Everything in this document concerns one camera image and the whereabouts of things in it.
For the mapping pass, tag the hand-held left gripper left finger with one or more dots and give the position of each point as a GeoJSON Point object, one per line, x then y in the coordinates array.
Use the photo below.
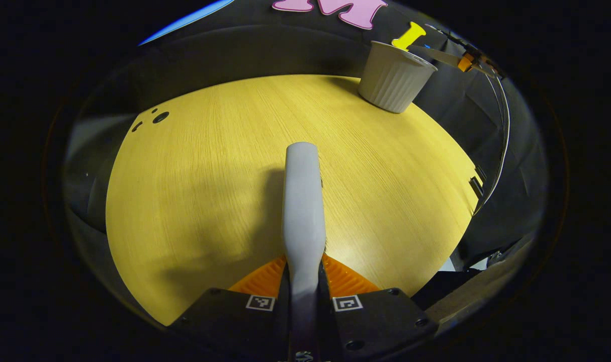
{"type": "Point", "coordinates": [235, 327]}

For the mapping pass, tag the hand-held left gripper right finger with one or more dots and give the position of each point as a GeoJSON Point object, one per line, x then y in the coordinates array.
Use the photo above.
{"type": "Point", "coordinates": [380, 322]}

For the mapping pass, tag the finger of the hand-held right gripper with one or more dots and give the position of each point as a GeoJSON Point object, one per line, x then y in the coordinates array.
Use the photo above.
{"type": "Point", "coordinates": [466, 62]}

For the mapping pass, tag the grey plastic dustpan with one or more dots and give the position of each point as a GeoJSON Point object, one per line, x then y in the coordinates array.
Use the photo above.
{"type": "Point", "coordinates": [441, 56]}

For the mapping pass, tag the white ribbed garbage bin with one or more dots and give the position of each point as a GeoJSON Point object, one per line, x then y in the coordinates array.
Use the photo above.
{"type": "Point", "coordinates": [393, 80]}

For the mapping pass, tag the small grey broom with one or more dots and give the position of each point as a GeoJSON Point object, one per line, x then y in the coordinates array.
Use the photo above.
{"type": "Point", "coordinates": [303, 216]}

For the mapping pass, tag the yellow wooden desktop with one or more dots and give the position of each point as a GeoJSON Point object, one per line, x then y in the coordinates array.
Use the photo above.
{"type": "Point", "coordinates": [209, 191]}

